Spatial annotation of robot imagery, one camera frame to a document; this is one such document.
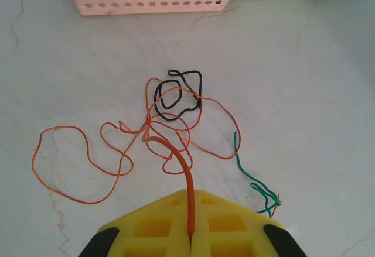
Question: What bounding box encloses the orange wire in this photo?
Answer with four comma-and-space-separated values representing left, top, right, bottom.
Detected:
117, 119, 197, 241
31, 77, 240, 205

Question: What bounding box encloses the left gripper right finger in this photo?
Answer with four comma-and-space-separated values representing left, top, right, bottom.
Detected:
189, 189, 308, 257

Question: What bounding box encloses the black wire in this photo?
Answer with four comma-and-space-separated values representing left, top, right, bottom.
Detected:
154, 68, 204, 122

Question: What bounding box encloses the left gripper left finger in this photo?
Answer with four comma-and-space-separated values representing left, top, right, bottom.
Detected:
77, 189, 192, 257

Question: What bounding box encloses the green wire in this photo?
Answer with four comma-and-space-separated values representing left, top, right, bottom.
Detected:
233, 131, 284, 218

